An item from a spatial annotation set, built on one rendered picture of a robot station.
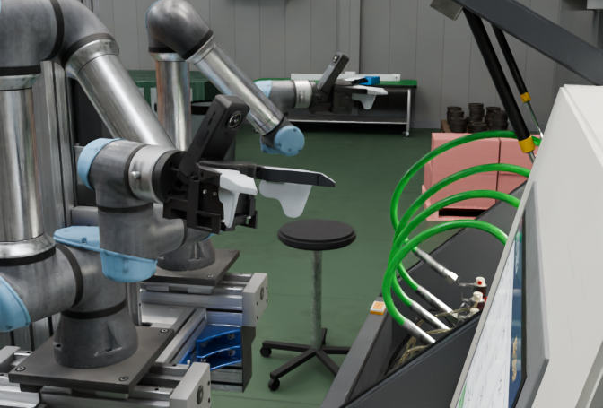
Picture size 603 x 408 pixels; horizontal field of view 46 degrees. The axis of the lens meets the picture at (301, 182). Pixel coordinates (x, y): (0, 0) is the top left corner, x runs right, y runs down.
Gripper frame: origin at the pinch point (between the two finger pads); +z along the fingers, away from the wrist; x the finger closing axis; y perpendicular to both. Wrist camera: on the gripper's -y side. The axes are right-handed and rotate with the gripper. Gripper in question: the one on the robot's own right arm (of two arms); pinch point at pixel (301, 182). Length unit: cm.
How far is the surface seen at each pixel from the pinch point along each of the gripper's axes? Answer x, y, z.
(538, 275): 10.7, 2.6, 29.9
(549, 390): 26.4, 5.0, 35.6
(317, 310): -205, 88, -129
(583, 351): 30.3, 1.3, 37.8
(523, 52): -971, -102, -305
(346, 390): -47, 45, -19
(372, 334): -71, 41, -27
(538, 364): 23.2, 4.9, 34.0
